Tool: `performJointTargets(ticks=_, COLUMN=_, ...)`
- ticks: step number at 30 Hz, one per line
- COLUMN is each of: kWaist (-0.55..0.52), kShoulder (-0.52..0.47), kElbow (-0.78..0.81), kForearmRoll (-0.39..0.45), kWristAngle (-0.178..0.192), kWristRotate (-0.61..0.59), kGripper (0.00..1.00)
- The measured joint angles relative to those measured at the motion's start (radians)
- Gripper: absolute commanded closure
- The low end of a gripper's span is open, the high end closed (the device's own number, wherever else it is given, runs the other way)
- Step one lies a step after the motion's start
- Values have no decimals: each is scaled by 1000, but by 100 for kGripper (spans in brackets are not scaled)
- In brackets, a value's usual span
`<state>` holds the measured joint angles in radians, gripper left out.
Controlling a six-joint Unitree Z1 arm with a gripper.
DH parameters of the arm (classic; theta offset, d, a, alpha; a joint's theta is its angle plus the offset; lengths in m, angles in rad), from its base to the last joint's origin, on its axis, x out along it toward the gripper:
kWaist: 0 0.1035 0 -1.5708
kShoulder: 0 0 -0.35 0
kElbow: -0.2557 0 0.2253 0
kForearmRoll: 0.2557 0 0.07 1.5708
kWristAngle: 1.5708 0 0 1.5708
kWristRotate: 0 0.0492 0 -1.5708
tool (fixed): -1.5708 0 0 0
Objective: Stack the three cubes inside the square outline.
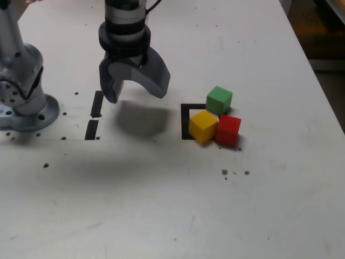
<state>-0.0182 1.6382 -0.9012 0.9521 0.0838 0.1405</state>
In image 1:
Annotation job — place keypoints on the black tape strip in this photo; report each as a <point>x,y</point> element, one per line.
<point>97,103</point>

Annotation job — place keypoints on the black tape square outline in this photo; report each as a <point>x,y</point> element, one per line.
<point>184,121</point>

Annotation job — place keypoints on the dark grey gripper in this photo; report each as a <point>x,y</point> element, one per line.
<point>126,55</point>

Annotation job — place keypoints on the red cube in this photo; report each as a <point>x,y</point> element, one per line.
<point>227,130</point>

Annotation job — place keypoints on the green cube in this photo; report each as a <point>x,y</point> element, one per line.
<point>218,99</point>

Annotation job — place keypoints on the yellow cube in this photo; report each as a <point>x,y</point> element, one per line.
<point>202,126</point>

